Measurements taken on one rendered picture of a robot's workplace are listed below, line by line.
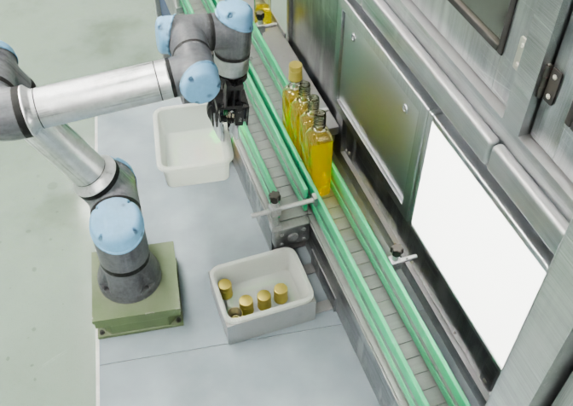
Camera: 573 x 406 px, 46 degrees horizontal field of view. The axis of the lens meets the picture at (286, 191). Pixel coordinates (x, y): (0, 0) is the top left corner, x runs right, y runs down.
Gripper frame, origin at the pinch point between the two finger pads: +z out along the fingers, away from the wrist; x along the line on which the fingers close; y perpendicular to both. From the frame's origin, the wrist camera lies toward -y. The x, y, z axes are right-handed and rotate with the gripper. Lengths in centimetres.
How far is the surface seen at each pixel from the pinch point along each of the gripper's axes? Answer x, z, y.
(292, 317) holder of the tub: 12.6, 30.7, 32.8
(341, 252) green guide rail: 23.4, 13.9, 27.7
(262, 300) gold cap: 5.8, 28.8, 28.1
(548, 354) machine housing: 3, -65, 101
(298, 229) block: 17.5, 21.8, 13.1
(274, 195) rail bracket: 10.2, 8.4, 13.2
